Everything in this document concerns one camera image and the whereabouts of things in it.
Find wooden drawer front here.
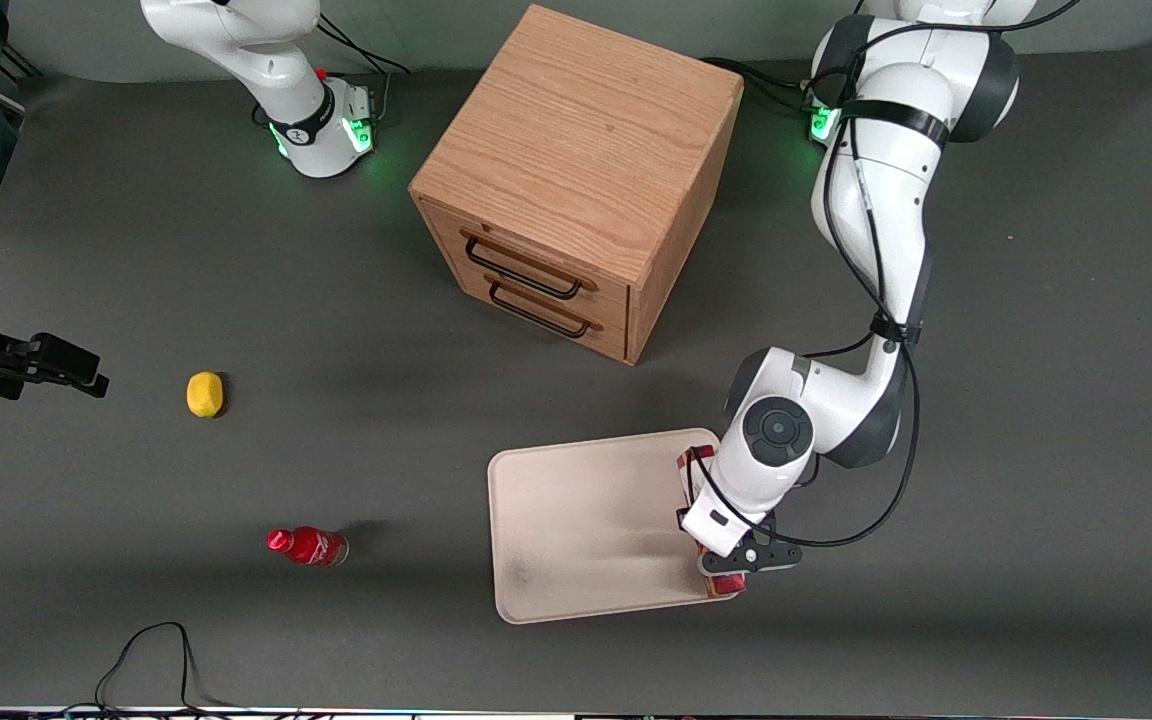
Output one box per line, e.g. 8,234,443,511
432,248,633,364
418,197,633,327

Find black looped cable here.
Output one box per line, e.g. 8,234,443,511
64,621,237,717

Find red cookie box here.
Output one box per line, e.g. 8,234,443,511
675,447,748,601

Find black left arm base cable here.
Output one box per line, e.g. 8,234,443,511
700,56,823,114

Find black right arm base cable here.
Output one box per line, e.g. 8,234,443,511
316,14,413,127

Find black wire drawer handle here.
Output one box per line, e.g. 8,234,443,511
487,279,595,340
462,231,585,301

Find wooden two-drawer cabinet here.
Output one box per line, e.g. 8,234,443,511
409,4,745,366

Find red cola bottle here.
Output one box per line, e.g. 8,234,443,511
267,527,350,569

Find beige rectangular tray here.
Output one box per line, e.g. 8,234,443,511
488,428,743,625

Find black arm base cable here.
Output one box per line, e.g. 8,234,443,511
316,14,413,127
700,56,823,114

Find yellow lemon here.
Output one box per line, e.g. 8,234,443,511
186,371,226,419

